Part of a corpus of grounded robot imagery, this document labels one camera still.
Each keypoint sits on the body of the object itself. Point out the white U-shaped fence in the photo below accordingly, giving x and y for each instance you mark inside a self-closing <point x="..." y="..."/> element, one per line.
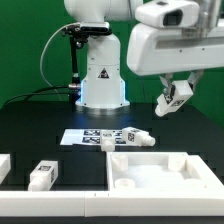
<point x="125" y="202"/>

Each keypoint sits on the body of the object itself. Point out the black camera on stand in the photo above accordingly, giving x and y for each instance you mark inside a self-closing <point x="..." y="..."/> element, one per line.
<point x="87" y="28"/>

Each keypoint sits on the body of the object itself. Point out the white block at left edge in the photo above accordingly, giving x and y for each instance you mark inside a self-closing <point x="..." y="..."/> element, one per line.
<point x="5" y="166"/>

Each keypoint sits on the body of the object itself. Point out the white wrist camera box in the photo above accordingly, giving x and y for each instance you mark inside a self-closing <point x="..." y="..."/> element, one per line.
<point x="168" y="13"/>

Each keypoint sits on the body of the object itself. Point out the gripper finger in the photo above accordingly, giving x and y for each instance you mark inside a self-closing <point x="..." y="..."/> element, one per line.
<point x="194" y="78"/>
<point x="166" y="82"/>

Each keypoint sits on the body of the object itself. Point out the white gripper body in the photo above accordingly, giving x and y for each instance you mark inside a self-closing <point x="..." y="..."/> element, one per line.
<point x="154" y="51"/>

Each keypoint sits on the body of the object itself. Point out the black camera stand pole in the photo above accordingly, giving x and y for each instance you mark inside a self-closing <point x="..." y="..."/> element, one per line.
<point x="75" y="76"/>

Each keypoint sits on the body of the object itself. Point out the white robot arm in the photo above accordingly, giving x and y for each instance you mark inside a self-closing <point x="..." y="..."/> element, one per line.
<point x="102" y="87"/>

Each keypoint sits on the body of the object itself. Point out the sheet with fiducial tags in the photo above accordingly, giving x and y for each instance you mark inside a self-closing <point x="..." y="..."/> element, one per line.
<point x="89" y="136"/>

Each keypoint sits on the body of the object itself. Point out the white square tabletop part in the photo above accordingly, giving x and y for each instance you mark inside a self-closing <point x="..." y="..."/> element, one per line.
<point x="159" y="171"/>

